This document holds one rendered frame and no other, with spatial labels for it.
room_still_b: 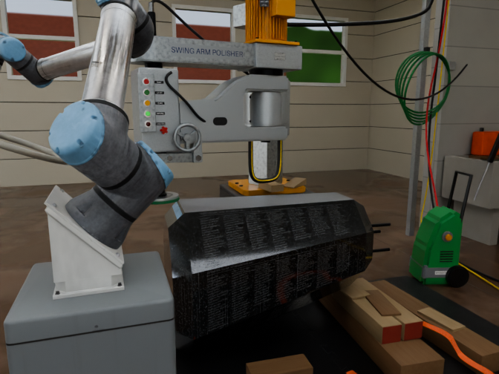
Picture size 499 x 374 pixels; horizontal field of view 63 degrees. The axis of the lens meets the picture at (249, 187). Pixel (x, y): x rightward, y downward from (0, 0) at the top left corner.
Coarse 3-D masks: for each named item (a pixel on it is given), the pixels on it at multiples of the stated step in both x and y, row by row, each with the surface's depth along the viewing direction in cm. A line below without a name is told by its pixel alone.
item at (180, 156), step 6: (162, 156) 214; (168, 156) 215; (174, 156) 216; (180, 156) 218; (186, 156) 220; (192, 156) 221; (198, 156) 219; (168, 162) 216; (174, 162) 217; (180, 162) 219; (186, 162) 220; (192, 162) 222
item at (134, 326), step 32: (128, 256) 137; (32, 288) 112; (128, 288) 112; (160, 288) 112; (32, 320) 96; (64, 320) 98; (96, 320) 101; (128, 320) 104; (160, 320) 106; (32, 352) 97; (64, 352) 100; (96, 352) 102; (128, 352) 105; (160, 352) 108
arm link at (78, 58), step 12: (144, 36) 143; (84, 48) 155; (132, 48) 146; (144, 48) 148; (36, 60) 166; (48, 60) 163; (60, 60) 160; (72, 60) 158; (84, 60) 157; (24, 72) 166; (36, 72) 166; (48, 72) 164; (60, 72) 164; (72, 72) 164; (36, 84) 171; (48, 84) 173
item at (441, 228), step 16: (448, 208) 320; (464, 208) 307; (432, 224) 313; (448, 224) 307; (416, 240) 330; (432, 240) 312; (448, 240) 307; (416, 256) 327; (432, 256) 311; (448, 256) 311; (416, 272) 324; (432, 272) 313; (448, 272) 311; (464, 272) 310
